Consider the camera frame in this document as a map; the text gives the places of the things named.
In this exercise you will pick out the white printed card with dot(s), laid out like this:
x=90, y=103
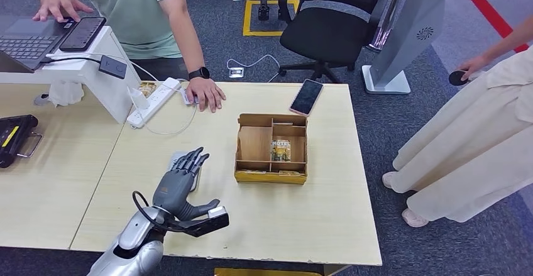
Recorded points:
x=185, y=97

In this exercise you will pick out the black power adapter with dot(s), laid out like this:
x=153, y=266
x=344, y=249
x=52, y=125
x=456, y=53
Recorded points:
x=112, y=66

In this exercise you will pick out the person's right hand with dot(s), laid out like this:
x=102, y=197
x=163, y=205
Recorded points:
x=476, y=64
x=58, y=3

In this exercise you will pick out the hotel room key card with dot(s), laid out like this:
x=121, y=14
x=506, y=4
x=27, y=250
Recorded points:
x=281, y=151
x=289, y=173

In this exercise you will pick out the grey standing display kiosk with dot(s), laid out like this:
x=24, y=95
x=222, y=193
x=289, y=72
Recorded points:
x=408, y=20

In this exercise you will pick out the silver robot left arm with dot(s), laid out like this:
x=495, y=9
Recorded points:
x=133, y=245

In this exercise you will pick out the silver floor socket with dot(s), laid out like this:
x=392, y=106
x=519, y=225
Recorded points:
x=236, y=73

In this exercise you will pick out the white power strip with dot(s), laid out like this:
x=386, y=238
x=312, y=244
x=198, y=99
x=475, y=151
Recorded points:
x=160, y=97

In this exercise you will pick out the white crumpled tissue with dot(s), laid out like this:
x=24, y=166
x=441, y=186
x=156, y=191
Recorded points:
x=65, y=93

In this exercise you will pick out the dark grey laptop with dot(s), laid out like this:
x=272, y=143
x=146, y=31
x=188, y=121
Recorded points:
x=29, y=41

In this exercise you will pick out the black wristwatch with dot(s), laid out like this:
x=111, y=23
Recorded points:
x=199, y=73

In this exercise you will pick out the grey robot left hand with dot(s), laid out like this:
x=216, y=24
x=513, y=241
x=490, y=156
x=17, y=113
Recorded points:
x=175, y=190

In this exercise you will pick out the grey card reader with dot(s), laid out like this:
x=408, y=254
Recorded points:
x=175, y=157

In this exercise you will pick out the pink smartphone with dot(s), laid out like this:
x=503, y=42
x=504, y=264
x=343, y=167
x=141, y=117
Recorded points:
x=306, y=97

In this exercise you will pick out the person's right forearm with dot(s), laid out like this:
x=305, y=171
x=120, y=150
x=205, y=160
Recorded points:
x=510, y=41

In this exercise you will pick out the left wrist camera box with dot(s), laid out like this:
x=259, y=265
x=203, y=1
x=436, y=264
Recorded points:
x=210, y=222

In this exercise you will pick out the person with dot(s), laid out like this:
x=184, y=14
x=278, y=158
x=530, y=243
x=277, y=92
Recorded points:
x=125, y=16
x=458, y=153

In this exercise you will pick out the black phone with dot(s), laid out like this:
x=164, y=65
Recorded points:
x=82, y=34

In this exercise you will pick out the black handheld terminal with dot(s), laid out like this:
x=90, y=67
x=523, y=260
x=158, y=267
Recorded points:
x=16, y=138

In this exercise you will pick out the wooden compartment box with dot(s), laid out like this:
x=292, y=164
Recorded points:
x=254, y=143

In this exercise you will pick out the grey round desk grommet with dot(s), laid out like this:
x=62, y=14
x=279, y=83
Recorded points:
x=41, y=99

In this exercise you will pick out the black round disc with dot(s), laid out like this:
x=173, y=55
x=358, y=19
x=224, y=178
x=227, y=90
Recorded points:
x=456, y=78

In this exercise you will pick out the white desk riser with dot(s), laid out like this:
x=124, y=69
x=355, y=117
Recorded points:
x=95, y=86

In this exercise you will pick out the black office chair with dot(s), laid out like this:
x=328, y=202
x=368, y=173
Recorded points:
x=329, y=28

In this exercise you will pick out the person's left hand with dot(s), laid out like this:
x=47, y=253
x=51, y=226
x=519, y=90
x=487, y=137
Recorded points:
x=206, y=93

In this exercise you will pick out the yellow patterned packet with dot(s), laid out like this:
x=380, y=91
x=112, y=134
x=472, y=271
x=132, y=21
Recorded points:
x=148, y=88

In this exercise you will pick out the person's left forearm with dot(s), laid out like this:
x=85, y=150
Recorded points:
x=185, y=36

